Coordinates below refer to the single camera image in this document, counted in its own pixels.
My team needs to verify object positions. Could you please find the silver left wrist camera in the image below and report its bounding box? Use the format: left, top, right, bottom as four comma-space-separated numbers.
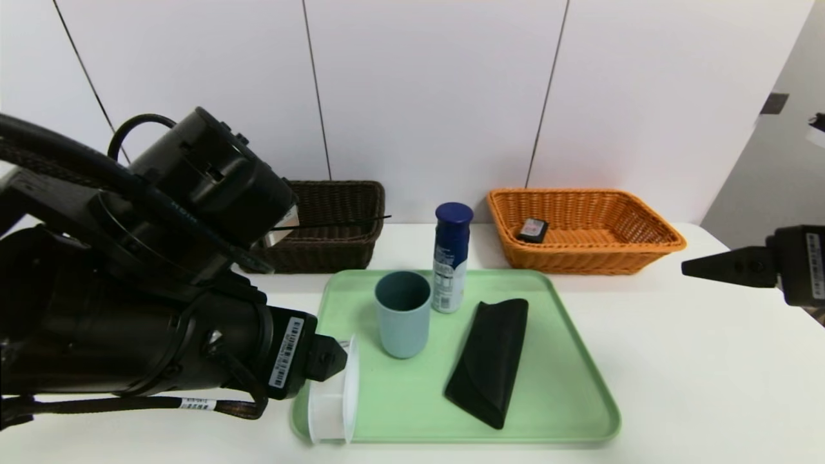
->
261, 205, 301, 249

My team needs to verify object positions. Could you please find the white plastic round container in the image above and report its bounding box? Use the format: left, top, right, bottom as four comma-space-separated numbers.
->
308, 335, 360, 445

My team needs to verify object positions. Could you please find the orange wicker basket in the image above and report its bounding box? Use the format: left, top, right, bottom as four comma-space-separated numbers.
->
487, 188, 687, 276

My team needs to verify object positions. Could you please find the dark brown wicker basket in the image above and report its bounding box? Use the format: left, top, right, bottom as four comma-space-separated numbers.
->
248, 180, 386, 274

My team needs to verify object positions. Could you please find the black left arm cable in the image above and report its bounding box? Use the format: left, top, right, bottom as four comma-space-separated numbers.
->
0, 348, 268, 429

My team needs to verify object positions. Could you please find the light green plastic tray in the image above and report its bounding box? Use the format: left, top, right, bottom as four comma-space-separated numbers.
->
291, 269, 623, 445

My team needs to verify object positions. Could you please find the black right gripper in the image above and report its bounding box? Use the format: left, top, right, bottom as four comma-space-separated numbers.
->
681, 225, 825, 307

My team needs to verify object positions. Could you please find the blue-grey plastic cup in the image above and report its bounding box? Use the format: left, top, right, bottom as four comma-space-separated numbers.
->
374, 271, 432, 360

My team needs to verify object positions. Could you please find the small black red tin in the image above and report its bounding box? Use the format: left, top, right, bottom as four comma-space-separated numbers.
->
516, 217, 550, 244

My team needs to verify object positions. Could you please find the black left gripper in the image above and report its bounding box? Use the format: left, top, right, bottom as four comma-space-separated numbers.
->
251, 300, 348, 401

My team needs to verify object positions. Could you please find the black glasses case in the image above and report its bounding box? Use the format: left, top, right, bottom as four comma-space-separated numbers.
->
443, 298, 529, 430

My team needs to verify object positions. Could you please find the blue capped spray can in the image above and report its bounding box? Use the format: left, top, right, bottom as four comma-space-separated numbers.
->
431, 202, 474, 314

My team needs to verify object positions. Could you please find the thin black zip tie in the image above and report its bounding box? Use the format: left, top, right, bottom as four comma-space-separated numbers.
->
271, 215, 392, 232

